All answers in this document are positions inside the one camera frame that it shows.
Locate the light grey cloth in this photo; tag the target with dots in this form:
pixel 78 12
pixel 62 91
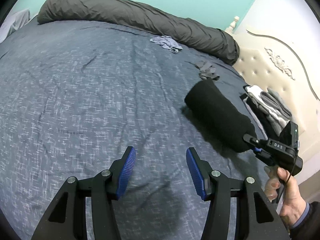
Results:
pixel 15 22

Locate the dark grey rolled duvet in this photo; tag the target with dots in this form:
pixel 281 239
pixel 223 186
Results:
pixel 125 12

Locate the small grey garment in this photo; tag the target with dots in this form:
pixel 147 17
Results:
pixel 207 70

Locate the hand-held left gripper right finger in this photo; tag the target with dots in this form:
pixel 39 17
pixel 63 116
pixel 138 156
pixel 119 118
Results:
pixel 196 172

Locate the black folded garment grey trim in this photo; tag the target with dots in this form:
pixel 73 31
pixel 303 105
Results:
pixel 255 110

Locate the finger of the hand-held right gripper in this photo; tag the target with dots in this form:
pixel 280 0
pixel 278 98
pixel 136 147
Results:
pixel 257 150
pixel 252 141

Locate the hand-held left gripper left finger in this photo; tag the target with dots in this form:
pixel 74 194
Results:
pixel 127 170

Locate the small blue patterned cloth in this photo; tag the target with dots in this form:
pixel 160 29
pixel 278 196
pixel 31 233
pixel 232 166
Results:
pixel 165 41

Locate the cream turned bedpost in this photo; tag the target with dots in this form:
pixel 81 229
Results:
pixel 234 25

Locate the cream padded headboard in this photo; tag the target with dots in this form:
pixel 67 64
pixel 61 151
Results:
pixel 262 65

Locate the dark grey folded garment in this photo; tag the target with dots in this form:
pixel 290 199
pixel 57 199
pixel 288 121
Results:
pixel 273 125

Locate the person's right hand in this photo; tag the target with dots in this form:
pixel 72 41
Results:
pixel 290 200

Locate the bed with blue sheet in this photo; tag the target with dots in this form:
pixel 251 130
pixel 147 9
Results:
pixel 75 92

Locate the person's right forearm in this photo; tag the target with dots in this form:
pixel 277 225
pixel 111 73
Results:
pixel 307 220

